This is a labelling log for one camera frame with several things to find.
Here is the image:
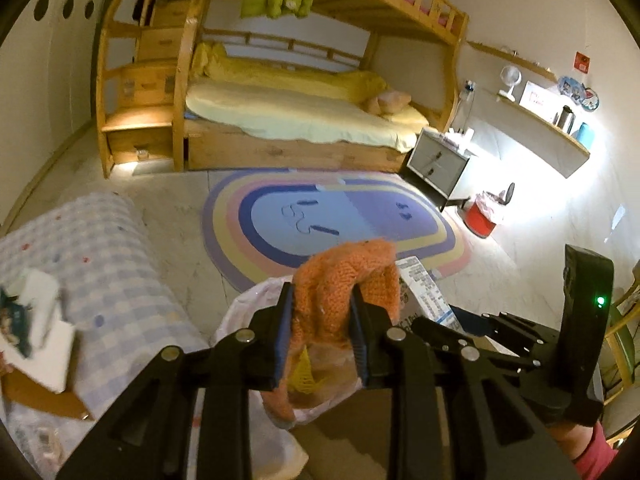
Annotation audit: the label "white desk fan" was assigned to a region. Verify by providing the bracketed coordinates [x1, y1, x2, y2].
[497, 66, 522, 102]

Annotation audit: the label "grey white nightstand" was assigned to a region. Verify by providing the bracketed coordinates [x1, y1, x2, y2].
[406, 127, 473, 211]

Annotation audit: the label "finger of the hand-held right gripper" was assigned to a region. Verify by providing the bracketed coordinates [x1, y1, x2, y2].
[411, 316, 538, 376]
[477, 311, 561, 358]

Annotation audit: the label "blue checkered tablecloth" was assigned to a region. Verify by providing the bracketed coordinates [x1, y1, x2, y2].
[0, 192, 211, 480]

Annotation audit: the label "person's right forearm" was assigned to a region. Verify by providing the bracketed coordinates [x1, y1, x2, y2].
[547, 420, 622, 480]

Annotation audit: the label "curved wooden wall shelf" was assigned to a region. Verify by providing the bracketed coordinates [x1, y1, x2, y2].
[495, 89, 592, 179]

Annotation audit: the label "pink plush pillow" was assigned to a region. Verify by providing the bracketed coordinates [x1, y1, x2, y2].
[362, 90, 413, 119]

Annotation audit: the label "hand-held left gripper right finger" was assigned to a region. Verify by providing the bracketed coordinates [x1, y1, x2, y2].
[349, 287, 578, 480]

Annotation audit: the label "narrow wooden wall shelf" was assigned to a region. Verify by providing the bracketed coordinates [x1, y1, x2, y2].
[466, 40, 558, 83]

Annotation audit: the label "brown cardboard box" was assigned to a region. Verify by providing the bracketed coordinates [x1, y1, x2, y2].
[292, 390, 401, 480]

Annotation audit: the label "white wardrobe round holes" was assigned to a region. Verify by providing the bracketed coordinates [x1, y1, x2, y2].
[0, 0, 121, 211]

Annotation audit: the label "oval pastel rainbow rug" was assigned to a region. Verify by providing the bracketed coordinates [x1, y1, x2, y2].
[201, 169, 473, 293]

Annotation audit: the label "pink-white plastic bag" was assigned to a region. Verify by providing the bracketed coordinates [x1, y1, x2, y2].
[214, 275, 363, 480]

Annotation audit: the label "white open book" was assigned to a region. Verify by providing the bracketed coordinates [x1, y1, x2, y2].
[0, 267, 77, 394]

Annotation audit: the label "brown cardboard piece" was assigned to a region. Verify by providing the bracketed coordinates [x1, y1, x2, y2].
[0, 360, 94, 422]

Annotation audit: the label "wooden staircase with drawers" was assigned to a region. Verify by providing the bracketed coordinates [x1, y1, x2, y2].
[95, 0, 203, 179]

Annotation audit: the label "yellow blanket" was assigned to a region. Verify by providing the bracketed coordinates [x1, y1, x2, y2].
[190, 42, 388, 103]

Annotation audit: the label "white framed picture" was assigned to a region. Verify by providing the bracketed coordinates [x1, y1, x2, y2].
[520, 81, 558, 121]

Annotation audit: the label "orange knitted cloth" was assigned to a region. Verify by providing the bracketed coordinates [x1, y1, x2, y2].
[262, 239, 401, 429]

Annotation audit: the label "wooden bunk bed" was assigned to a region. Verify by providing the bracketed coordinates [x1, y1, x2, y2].
[172, 0, 471, 175]

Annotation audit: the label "pale yellow mattress sheet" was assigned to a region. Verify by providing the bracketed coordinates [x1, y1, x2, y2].
[184, 80, 431, 153]

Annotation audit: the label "white printed carton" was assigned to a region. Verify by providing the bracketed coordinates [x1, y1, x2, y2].
[395, 255, 463, 333]

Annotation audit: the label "red trash bin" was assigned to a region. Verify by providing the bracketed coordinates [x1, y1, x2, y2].
[464, 191, 506, 239]

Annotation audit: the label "wooden chair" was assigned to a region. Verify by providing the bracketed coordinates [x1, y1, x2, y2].
[602, 280, 640, 408]

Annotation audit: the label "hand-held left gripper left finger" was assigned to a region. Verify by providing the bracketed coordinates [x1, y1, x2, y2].
[57, 282, 301, 480]

